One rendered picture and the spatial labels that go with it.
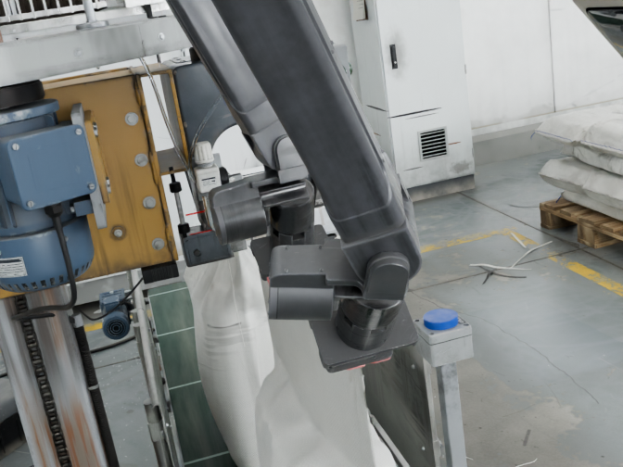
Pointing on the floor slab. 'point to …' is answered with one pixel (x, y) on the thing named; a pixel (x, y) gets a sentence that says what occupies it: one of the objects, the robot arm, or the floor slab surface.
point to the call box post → (451, 415)
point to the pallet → (594, 223)
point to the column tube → (34, 424)
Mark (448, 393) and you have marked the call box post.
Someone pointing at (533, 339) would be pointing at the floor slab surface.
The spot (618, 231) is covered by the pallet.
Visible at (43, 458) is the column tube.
